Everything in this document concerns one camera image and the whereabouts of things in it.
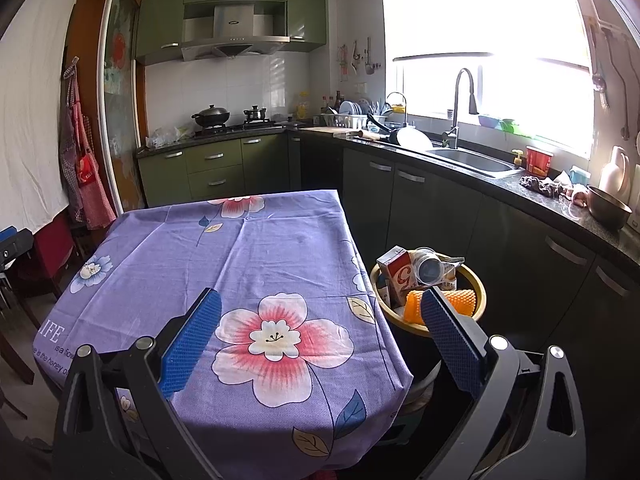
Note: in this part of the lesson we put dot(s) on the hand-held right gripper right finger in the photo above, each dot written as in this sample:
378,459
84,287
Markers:
452,345

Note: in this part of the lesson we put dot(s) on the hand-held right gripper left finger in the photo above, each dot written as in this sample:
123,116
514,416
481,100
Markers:
192,345

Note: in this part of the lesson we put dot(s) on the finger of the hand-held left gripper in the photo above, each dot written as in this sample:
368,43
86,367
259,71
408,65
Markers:
15,247

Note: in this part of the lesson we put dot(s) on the orange foam net sleeve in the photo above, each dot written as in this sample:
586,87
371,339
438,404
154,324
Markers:
414,307

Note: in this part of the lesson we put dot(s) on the black bin with yellow rim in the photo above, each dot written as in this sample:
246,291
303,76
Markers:
400,322

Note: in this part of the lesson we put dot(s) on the small white jar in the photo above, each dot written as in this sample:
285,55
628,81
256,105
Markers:
427,266

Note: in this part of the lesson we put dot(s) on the red white milk carton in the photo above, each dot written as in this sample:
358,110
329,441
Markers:
395,272

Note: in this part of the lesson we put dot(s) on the red wooden chair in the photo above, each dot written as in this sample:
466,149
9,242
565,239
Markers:
52,250

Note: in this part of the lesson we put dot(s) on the red checkered apron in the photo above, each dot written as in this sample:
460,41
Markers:
87,170

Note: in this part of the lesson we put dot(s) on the dark checkered apron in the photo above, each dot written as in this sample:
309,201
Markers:
67,150

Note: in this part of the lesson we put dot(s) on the purple floral tablecloth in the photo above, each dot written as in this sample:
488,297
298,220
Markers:
280,240

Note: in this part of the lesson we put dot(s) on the white hanging cloth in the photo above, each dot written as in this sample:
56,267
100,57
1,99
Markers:
30,110

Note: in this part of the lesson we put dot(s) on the black kitchen countertop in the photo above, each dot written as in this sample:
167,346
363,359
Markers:
500,185

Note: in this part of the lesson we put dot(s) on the glass sliding door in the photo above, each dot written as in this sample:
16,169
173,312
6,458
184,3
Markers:
117,110

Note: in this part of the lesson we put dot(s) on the green base cabinets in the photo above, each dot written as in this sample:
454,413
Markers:
215,165

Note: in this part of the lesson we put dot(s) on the dark crumpled rag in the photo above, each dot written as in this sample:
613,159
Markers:
542,185

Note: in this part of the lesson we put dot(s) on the steel sink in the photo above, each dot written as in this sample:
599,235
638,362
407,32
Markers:
472,160

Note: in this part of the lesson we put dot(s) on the crumpled plastic bag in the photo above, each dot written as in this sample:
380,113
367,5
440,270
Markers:
167,135

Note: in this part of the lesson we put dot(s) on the small yellow dispenser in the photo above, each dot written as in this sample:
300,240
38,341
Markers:
517,158

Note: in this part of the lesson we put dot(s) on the red cup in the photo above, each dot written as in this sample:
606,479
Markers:
539,161

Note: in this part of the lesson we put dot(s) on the metal mixing bowl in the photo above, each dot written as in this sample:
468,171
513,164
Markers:
607,208

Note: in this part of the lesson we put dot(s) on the white plate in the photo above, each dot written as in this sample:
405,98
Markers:
412,138

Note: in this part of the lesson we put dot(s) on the light blue cup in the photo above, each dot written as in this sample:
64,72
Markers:
580,176

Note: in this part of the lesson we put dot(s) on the gas stove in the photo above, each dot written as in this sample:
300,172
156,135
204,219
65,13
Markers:
235,127

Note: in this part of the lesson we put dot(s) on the wooden rolling pin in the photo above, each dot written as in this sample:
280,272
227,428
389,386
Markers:
367,135

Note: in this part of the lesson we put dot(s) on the purple bowl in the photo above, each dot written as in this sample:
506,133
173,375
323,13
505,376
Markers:
487,121

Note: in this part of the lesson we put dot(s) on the green bowl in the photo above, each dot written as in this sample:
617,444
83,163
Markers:
510,125

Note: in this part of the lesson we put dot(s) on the black wok with lid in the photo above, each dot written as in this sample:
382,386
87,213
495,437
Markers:
212,116

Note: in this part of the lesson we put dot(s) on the white jug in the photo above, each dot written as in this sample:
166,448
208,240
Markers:
614,172

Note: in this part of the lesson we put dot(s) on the tall metal faucet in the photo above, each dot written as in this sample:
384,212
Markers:
462,105

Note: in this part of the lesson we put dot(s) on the wooden cutting board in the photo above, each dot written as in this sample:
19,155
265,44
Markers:
325,130

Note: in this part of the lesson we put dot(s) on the white dish rack with dishes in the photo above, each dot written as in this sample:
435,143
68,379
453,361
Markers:
350,115

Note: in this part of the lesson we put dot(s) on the yellow bag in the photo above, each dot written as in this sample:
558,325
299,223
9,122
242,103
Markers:
302,105

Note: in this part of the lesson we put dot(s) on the row of condiment bottles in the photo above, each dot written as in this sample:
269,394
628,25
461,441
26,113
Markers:
332,102

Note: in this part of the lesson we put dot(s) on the bright window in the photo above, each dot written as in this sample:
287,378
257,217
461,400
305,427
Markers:
490,60

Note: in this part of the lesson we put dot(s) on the orange hanging utensil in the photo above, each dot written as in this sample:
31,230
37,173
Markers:
343,62

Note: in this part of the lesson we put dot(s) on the steel range hood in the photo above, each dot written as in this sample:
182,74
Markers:
235,35

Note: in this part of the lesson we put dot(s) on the hanging metal utensil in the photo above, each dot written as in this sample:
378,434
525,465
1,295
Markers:
355,55

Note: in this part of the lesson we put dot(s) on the hanging long metal ladle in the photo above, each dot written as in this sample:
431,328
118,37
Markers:
622,90

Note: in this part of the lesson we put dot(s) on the hanging metal skimmer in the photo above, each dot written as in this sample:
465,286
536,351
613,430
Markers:
597,60

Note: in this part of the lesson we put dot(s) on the green wall cabinets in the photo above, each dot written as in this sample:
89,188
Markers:
160,20

